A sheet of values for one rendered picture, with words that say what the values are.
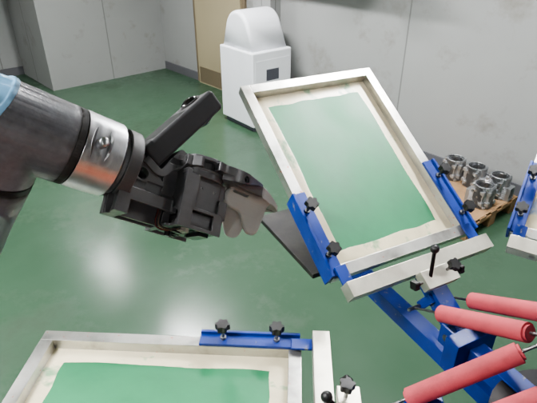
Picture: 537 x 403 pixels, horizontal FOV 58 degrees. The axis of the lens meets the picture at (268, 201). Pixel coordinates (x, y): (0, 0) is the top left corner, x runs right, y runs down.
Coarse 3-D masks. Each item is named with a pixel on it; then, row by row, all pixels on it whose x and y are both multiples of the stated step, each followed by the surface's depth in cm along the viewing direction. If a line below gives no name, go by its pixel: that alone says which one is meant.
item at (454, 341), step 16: (448, 336) 140; (464, 336) 140; (480, 336) 140; (448, 352) 140; (464, 352) 139; (480, 352) 139; (448, 368) 142; (496, 384) 133; (512, 384) 129; (528, 384) 129
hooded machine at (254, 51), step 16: (240, 16) 509; (256, 16) 514; (272, 16) 525; (240, 32) 517; (256, 32) 513; (272, 32) 526; (224, 48) 544; (240, 48) 526; (256, 48) 515; (272, 48) 528; (288, 48) 535; (224, 64) 554; (240, 64) 529; (256, 64) 515; (272, 64) 529; (288, 64) 543; (224, 80) 564; (240, 80) 539; (256, 80) 523; (272, 80) 538; (224, 96) 575; (224, 112) 586; (240, 112) 559
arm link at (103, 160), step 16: (96, 128) 44; (112, 128) 45; (96, 144) 44; (112, 144) 45; (128, 144) 46; (80, 160) 43; (96, 160) 44; (112, 160) 45; (128, 160) 46; (80, 176) 44; (96, 176) 44; (112, 176) 45; (96, 192) 46
